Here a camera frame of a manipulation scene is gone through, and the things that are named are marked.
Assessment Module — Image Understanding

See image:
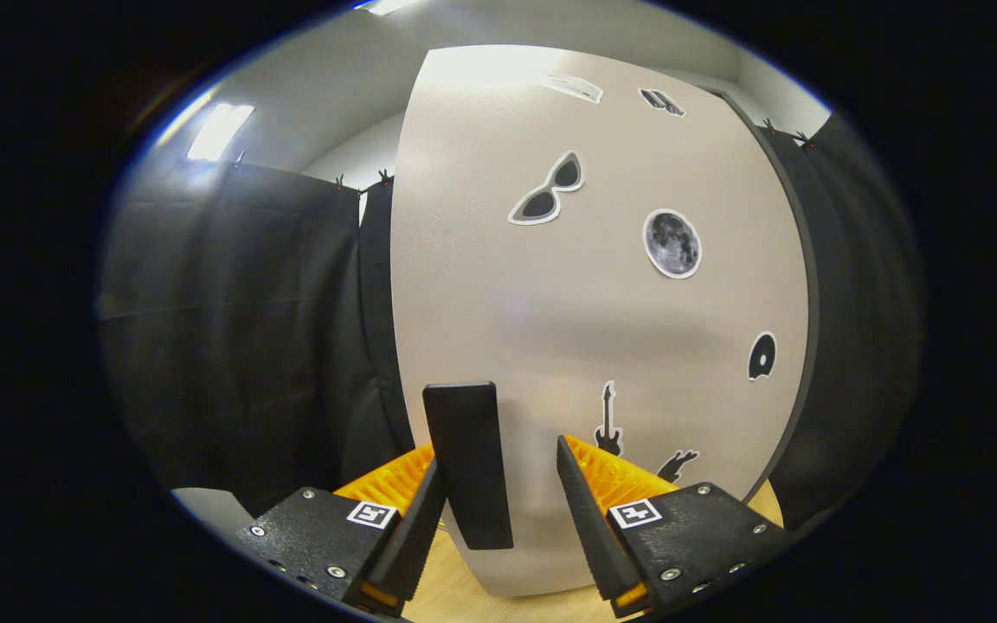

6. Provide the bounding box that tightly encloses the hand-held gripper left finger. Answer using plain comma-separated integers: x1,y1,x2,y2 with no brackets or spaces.
233,444,449,618

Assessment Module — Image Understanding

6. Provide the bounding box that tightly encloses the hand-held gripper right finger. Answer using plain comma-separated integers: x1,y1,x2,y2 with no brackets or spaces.
555,434,800,619

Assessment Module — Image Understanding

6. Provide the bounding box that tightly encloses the black door handle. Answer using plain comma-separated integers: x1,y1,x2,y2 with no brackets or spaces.
422,382,515,551

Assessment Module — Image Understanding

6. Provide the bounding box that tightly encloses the beige shoe cabinet door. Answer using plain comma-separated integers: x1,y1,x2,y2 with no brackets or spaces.
390,43,811,598

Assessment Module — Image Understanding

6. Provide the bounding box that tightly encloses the black backdrop cloth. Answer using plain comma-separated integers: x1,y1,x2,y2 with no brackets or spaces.
100,112,923,529

